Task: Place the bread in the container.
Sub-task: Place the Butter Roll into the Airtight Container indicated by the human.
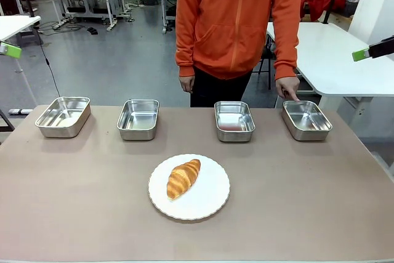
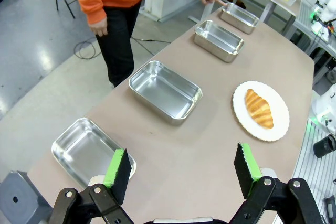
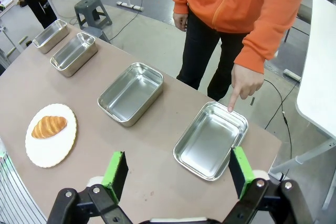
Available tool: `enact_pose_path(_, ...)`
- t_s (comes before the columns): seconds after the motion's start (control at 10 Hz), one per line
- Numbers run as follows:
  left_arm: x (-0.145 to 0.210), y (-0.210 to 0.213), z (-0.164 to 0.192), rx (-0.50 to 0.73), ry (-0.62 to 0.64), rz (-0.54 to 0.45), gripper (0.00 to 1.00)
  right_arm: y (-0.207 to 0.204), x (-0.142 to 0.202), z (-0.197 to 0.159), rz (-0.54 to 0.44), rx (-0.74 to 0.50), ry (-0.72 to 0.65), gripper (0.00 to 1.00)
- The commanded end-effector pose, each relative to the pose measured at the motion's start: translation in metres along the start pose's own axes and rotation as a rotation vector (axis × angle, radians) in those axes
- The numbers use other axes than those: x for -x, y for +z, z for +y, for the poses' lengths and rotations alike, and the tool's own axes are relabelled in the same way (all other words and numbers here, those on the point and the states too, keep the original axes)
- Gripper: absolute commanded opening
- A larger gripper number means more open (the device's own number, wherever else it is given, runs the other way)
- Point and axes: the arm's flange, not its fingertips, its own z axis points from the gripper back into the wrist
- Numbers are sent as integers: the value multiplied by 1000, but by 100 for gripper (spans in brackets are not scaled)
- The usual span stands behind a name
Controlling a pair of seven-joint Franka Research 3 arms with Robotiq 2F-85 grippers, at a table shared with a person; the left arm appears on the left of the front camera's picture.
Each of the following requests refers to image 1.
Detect small white table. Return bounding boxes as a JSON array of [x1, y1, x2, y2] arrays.
[[0, 15, 42, 42]]

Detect orange hoodie torso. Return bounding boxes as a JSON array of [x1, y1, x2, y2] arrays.
[[175, 0, 303, 81]]

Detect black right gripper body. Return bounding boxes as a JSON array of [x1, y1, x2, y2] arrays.
[[368, 36, 394, 60]]

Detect rectangular steel container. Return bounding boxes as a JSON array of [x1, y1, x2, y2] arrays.
[[116, 99, 160, 141], [281, 99, 334, 142], [34, 96, 92, 139], [214, 100, 256, 143]]

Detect person's right hand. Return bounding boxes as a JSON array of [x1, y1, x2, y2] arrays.
[[179, 75, 196, 94]]

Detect person's right forearm orange sleeve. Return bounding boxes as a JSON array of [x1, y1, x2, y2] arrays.
[[175, 13, 197, 78]]

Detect golden brown croissant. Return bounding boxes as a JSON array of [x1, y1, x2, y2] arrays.
[[166, 158, 202, 201]]

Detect black folding chair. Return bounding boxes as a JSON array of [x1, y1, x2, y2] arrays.
[[257, 36, 277, 91]]

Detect black trousers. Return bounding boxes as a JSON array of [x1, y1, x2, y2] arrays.
[[190, 65, 254, 108]]

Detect black hanging cable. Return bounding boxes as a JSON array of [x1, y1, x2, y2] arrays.
[[33, 25, 62, 98]]

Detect person's left forearm orange sleeve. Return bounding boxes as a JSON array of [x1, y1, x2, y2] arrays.
[[271, 13, 302, 81]]

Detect large white table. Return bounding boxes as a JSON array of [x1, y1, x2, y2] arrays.
[[265, 22, 394, 98]]

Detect white scalloped plate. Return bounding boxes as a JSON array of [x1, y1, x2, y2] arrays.
[[148, 153, 231, 221]]

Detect white partition panel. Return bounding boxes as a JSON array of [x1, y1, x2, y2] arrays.
[[350, 0, 394, 45]]

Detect person's left hand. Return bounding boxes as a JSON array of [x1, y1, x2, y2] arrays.
[[275, 76, 301, 102]]

